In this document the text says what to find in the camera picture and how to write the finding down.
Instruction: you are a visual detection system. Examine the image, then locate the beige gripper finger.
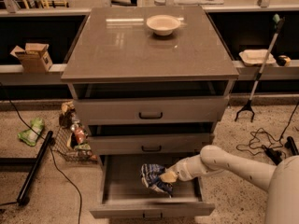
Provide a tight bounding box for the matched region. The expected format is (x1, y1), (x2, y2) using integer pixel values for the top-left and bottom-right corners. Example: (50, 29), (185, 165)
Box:
(160, 170), (178, 184)

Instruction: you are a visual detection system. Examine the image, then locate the blue chip bag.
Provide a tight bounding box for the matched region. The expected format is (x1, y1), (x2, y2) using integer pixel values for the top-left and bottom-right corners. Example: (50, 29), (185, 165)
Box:
(140, 163), (173, 197)

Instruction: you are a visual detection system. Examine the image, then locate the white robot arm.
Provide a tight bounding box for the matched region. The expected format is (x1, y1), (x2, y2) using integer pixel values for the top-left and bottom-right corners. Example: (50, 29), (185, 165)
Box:
(161, 145), (299, 224)

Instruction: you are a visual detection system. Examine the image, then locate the middle grey drawer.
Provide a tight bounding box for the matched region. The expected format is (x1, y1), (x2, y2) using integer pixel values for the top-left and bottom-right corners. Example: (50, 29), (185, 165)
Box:
(89, 133), (214, 155)

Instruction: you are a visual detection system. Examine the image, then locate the grey drawer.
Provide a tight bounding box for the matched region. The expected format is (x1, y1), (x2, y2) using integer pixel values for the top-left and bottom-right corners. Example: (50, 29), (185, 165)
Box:
(74, 97), (228, 125)
(89, 133), (214, 155)
(91, 153), (215, 219)

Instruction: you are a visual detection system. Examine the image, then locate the bottom grey drawer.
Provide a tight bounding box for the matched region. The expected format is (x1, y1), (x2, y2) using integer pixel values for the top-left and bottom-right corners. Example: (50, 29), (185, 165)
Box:
(91, 153), (215, 219)

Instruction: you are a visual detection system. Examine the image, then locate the top grey drawer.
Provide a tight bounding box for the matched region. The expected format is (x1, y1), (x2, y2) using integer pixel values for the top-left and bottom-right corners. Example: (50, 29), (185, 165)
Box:
(74, 97), (228, 125)

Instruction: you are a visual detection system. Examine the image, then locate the grey drawer cabinet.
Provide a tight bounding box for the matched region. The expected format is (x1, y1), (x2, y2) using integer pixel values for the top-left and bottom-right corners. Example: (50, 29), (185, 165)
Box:
(61, 6), (240, 161)

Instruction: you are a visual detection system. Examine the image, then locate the green snack bag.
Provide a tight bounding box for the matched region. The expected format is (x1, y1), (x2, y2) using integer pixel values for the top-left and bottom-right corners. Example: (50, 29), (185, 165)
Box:
(18, 118), (45, 147)

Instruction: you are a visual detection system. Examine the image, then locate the black metal floor leg right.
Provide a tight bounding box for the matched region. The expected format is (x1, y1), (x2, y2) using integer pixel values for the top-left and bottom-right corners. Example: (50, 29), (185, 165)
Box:
(285, 136), (299, 156)

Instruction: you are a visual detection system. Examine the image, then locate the black metal floor leg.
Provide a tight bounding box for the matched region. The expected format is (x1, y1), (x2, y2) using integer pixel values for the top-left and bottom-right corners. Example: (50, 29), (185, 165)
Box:
(285, 136), (299, 156)
(17, 131), (53, 205)

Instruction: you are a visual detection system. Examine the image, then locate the white takeout container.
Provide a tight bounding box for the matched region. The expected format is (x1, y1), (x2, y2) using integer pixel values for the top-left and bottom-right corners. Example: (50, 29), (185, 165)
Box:
(239, 49), (267, 66)

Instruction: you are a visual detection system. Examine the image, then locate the black metal floor leg left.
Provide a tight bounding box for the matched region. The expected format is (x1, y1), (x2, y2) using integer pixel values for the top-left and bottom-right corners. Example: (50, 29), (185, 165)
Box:
(17, 131), (53, 205)

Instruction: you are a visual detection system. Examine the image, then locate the white paper bowl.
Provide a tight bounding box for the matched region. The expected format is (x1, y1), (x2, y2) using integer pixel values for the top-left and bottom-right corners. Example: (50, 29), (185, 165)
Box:
(146, 15), (180, 36)

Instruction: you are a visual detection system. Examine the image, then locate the yellow tape measure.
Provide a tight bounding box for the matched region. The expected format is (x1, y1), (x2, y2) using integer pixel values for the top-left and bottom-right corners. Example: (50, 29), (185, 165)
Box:
(277, 55), (291, 66)

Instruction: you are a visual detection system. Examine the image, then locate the brown cardboard box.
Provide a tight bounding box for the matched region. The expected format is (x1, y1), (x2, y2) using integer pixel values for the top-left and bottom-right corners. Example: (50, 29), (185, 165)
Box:
(10, 43), (52, 73)

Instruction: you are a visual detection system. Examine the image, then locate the grabber reacher tool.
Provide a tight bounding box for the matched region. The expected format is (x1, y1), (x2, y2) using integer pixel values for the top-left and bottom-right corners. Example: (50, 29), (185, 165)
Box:
(235, 14), (285, 121)

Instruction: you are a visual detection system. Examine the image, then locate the wire basket with snacks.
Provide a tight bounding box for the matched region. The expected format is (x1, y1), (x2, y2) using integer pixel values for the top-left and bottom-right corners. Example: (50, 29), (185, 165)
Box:
(54, 101), (97, 162)

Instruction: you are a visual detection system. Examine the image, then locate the black power cable right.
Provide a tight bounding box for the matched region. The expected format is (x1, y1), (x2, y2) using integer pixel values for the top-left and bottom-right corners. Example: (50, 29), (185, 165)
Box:
(235, 98), (299, 167)

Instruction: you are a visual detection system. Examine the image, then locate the black cable left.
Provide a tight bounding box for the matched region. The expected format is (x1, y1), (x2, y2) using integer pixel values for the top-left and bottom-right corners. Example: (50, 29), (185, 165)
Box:
(0, 81), (83, 224)

